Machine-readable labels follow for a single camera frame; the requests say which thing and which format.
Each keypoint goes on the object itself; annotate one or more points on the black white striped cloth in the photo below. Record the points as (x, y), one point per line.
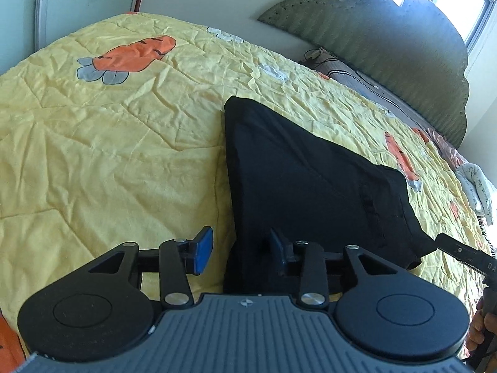
(488, 237)

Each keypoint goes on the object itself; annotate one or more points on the white printed cloth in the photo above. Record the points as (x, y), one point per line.
(477, 190)

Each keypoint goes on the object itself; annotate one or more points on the white wardrobe door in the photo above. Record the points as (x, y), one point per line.
(89, 0)

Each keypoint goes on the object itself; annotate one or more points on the yellow carrot print blanket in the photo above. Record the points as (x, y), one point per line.
(97, 155)

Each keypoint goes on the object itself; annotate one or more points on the pink cloth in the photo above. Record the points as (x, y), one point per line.
(442, 145)

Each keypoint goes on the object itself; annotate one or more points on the green padded headboard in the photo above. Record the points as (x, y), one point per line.
(388, 54)

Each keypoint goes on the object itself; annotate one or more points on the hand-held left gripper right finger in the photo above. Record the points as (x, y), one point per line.
(276, 248)

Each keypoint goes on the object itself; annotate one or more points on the person's right hand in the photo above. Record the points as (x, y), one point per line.
(475, 330)

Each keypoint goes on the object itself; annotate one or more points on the black pants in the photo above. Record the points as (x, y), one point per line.
(310, 186)

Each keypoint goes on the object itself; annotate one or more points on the grey brown striped pillow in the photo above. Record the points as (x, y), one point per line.
(349, 74)

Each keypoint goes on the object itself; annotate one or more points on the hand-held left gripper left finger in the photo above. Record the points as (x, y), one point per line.
(204, 250)

